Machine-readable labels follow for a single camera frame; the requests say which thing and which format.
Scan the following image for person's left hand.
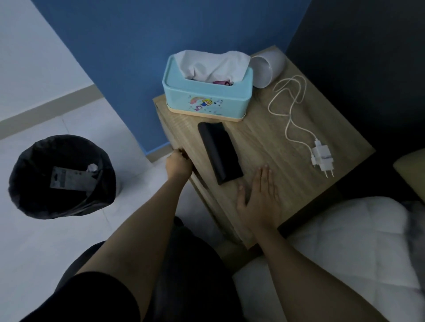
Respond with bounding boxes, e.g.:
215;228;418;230
166;149;194;182

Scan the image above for person's right hand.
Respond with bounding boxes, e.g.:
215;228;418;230
236;165;283;235

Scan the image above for wooden nightstand drawer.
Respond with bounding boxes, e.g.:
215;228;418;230
155;100;253;250

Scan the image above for person's right forearm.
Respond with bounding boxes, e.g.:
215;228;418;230
252;226;390;322

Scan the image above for person's left forearm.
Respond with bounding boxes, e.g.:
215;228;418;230
76;172;196;322

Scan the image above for wooden nightstand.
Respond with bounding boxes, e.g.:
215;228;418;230
153;46;376;250

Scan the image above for black case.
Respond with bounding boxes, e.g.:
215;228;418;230
197;122;244;186

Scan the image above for white charger adapter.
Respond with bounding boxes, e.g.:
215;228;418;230
310;139;334;178

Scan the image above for light blue tissue box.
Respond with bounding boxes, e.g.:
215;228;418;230
162;54;254;122

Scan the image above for black shorts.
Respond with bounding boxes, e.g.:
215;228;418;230
55;216;247;322

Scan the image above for white quilted mattress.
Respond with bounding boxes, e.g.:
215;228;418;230
232;196;425;322

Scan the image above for white cloth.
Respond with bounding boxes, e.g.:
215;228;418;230
173;50;251;83

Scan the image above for grey paper label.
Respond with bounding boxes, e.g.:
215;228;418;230
49;166;101;197

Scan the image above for white plastic cup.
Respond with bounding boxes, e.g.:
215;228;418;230
249;48;287;89

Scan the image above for yellow pillow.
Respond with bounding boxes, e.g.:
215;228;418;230
393;148;425;203

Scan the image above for black trash bin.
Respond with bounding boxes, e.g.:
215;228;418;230
8;134;118;220

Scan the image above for dark bed headboard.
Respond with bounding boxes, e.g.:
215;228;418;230
285;0;425;201

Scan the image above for black shirt sleeve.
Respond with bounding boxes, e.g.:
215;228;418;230
19;271;142;322

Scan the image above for white charger cable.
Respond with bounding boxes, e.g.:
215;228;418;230
268;75;321;147

